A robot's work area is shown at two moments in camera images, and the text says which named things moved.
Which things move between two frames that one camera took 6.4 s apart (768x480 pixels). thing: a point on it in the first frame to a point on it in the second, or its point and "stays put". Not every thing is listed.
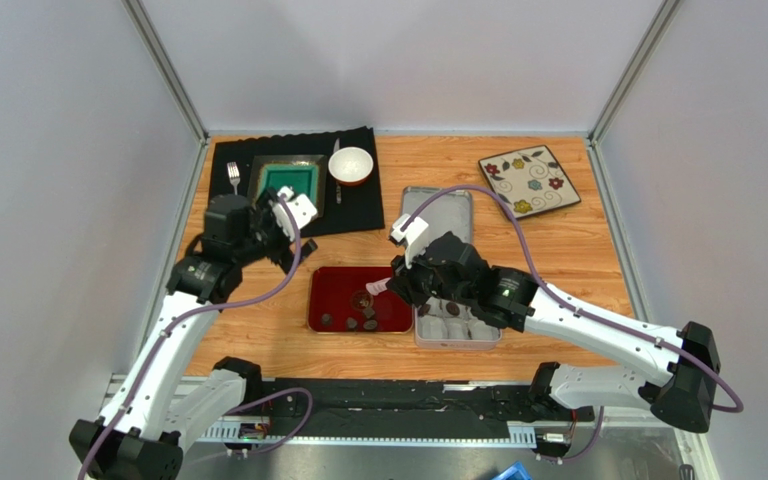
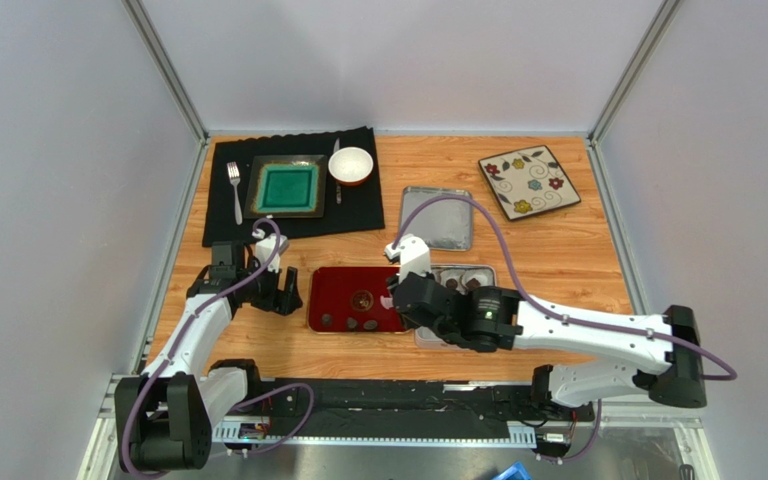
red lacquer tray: (338, 303) stays put
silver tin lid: (445, 210) stays put
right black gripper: (413, 280) to (408, 296)
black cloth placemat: (346, 208) stays put
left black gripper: (263, 211) to (282, 301)
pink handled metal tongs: (377, 287) to (387, 302)
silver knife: (338, 187) stays put
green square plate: (304, 174) stays put
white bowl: (351, 165) stays put
